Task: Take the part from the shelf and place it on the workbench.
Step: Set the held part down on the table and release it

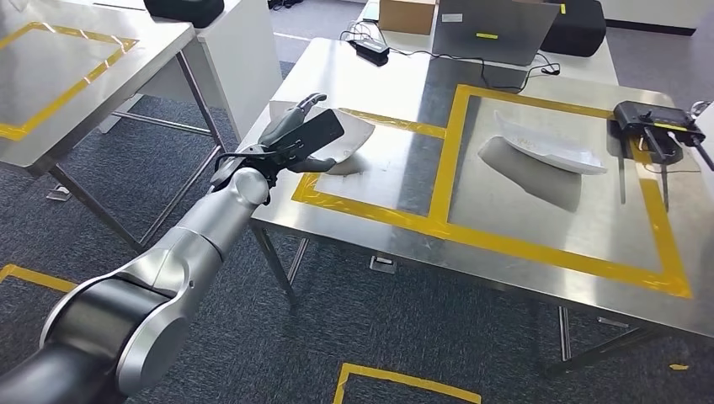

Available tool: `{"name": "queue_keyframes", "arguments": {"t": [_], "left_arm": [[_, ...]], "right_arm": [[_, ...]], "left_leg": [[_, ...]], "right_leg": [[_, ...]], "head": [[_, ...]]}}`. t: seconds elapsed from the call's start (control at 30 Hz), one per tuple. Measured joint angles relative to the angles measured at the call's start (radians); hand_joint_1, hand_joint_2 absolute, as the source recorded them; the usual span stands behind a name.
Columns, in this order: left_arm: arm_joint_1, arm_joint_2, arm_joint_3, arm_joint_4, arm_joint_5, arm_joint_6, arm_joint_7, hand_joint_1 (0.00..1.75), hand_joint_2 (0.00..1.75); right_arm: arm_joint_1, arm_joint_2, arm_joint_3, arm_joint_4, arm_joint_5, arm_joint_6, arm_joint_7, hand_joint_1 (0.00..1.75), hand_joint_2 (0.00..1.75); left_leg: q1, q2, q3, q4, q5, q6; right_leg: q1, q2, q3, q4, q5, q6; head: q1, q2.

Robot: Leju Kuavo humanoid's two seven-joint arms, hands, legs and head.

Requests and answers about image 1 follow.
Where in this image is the white curved plastic part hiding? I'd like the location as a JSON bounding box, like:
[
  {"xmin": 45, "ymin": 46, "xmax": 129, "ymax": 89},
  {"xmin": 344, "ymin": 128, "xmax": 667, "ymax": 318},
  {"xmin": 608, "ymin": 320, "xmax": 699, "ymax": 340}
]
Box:
[
  {"xmin": 269, "ymin": 100, "xmax": 376, "ymax": 177},
  {"xmin": 493, "ymin": 109, "xmax": 610, "ymax": 178}
]

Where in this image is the black power adapter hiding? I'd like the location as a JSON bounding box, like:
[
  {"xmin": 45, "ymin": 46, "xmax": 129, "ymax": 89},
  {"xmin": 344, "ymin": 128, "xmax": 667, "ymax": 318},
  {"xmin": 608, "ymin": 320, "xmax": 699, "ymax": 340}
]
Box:
[{"xmin": 353, "ymin": 38, "xmax": 391, "ymax": 67}]

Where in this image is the cardboard box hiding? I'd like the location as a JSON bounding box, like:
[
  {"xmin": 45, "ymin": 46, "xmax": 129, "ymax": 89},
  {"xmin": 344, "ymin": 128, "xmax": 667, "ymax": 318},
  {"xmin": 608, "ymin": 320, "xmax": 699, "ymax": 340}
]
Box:
[{"xmin": 377, "ymin": 0, "xmax": 440, "ymax": 36}]

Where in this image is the black remote controller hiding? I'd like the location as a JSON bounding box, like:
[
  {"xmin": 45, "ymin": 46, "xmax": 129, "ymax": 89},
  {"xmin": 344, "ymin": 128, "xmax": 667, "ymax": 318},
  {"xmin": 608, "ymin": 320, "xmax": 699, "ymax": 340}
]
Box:
[{"xmin": 612, "ymin": 99, "xmax": 714, "ymax": 173}]

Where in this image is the stainless steel table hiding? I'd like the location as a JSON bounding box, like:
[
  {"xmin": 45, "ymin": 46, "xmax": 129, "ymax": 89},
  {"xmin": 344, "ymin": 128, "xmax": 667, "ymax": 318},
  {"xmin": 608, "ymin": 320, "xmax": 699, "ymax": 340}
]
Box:
[{"xmin": 0, "ymin": 0, "xmax": 227, "ymax": 255}]

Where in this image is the grey laptop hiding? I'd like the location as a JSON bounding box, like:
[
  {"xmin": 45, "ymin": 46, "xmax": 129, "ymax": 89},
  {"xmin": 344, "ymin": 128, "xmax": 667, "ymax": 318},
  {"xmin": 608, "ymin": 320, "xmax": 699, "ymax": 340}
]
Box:
[{"xmin": 429, "ymin": 0, "xmax": 562, "ymax": 67}]

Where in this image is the white table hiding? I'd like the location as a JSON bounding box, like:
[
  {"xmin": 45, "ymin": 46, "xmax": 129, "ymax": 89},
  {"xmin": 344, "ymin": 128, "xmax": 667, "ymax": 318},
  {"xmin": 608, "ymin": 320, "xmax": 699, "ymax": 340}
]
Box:
[{"xmin": 356, "ymin": 0, "xmax": 621, "ymax": 88}]

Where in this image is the black cable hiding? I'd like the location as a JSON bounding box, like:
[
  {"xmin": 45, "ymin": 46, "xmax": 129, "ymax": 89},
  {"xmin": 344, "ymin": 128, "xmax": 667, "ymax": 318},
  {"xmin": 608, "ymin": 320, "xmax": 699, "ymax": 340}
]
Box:
[{"xmin": 338, "ymin": 21, "xmax": 562, "ymax": 94}]

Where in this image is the silver floor outlet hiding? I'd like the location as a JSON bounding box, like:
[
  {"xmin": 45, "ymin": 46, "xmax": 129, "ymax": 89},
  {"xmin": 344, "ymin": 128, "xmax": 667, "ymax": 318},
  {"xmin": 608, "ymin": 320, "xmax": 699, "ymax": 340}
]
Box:
[
  {"xmin": 45, "ymin": 183, "xmax": 73, "ymax": 204},
  {"xmin": 368, "ymin": 254, "xmax": 399, "ymax": 276},
  {"xmin": 595, "ymin": 315, "xmax": 632, "ymax": 331}
]

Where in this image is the stainless steel workbench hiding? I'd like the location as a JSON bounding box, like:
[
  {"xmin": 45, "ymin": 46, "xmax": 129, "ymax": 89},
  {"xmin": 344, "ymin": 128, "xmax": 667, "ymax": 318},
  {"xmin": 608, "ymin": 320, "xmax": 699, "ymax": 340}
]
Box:
[{"xmin": 237, "ymin": 35, "xmax": 714, "ymax": 379}]

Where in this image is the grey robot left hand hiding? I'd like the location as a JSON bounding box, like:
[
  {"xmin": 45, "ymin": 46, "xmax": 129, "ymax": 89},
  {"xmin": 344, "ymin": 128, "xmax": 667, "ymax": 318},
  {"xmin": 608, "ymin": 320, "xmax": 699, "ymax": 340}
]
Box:
[{"xmin": 257, "ymin": 92, "xmax": 338, "ymax": 174}]

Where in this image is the yellow floor tape square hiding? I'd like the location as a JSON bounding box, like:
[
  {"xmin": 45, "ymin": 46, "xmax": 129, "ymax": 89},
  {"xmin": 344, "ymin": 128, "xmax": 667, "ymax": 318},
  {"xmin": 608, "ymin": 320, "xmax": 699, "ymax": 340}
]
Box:
[{"xmin": 0, "ymin": 263, "xmax": 78, "ymax": 295}]

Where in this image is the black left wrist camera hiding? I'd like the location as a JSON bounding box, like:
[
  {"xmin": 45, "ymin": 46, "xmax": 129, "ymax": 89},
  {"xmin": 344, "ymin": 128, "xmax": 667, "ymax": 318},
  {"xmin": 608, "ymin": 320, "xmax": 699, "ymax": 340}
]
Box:
[{"xmin": 262, "ymin": 109, "xmax": 346, "ymax": 168}]

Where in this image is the large yellow tape outline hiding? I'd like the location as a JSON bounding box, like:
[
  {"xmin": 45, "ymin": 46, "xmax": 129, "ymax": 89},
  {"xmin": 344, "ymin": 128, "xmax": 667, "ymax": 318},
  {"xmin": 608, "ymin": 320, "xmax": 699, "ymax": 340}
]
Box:
[{"xmin": 428, "ymin": 83, "xmax": 694, "ymax": 300}]

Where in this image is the black bag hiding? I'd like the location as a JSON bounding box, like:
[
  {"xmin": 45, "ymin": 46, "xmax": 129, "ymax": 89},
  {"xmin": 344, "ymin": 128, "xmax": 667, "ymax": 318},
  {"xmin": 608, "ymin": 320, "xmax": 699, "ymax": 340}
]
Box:
[
  {"xmin": 142, "ymin": 0, "xmax": 226, "ymax": 29},
  {"xmin": 539, "ymin": 0, "xmax": 608, "ymax": 59}
]

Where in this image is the small yellow tape outline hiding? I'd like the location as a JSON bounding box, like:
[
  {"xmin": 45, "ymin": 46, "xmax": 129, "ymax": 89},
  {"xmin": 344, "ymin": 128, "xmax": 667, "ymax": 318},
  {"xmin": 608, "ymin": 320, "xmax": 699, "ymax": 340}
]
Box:
[{"xmin": 290, "ymin": 107, "xmax": 449, "ymax": 227}]

